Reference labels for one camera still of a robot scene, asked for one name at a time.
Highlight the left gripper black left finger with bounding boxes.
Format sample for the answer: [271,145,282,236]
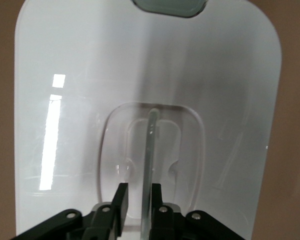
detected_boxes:
[82,182,130,240]

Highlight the white box lid grey clips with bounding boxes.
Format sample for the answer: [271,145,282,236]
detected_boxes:
[14,0,284,240]

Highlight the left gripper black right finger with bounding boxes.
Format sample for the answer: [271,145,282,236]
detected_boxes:
[149,183,184,240]

